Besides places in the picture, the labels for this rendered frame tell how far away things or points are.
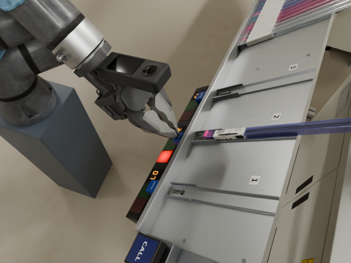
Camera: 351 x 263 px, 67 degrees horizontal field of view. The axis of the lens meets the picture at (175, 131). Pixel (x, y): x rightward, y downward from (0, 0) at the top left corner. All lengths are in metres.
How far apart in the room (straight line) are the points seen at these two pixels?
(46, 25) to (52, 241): 0.98
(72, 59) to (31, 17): 0.07
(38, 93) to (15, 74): 0.09
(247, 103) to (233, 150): 0.10
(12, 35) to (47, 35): 0.11
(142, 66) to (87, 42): 0.09
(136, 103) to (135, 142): 0.88
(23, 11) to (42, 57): 0.26
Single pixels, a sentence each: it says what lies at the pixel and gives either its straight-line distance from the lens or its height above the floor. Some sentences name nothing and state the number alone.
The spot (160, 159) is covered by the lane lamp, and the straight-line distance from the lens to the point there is 0.55.
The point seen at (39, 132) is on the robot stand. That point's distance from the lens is 0.79.
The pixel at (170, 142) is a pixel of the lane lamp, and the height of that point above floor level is 0.65.
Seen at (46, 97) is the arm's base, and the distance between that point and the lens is 0.79.
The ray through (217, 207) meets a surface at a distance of 0.38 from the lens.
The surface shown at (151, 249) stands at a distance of 0.36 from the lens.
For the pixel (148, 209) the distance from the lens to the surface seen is 0.44.
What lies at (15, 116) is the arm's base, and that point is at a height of 0.59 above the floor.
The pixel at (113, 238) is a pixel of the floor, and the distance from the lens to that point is 1.20.
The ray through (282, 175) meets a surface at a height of 0.85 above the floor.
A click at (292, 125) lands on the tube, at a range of 0.39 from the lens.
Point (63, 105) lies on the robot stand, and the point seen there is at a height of 0.54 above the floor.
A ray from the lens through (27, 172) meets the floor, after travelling 1.41.
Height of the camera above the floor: 1.16
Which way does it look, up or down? 60 degrees down
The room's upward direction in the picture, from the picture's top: straight up
